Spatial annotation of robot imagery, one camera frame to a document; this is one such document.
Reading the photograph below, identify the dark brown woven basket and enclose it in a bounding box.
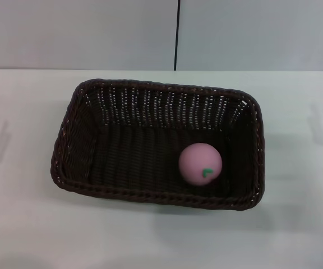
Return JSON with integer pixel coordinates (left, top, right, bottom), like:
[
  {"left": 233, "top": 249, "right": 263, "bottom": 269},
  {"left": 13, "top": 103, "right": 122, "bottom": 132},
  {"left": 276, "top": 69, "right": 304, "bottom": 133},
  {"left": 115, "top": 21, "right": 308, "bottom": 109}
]
[{"left": 50, "top": 78, "right": 263, "bottom": 212}]

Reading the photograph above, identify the pink peach toy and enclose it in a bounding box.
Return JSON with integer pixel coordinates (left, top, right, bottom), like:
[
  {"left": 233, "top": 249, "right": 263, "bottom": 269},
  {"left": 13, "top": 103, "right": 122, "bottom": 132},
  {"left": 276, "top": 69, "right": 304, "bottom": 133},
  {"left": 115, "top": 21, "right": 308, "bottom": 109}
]
[{"left": 178, "top": 142, "right": 224, "bottom": 186}]

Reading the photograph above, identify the black vertical wall strip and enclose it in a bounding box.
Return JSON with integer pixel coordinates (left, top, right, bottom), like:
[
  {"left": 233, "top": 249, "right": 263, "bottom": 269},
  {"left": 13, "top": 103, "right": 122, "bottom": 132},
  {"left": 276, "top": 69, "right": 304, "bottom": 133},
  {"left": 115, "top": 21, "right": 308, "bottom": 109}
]
[{"left": 173, "top": 0, "right": 182, "bottom": 71}]

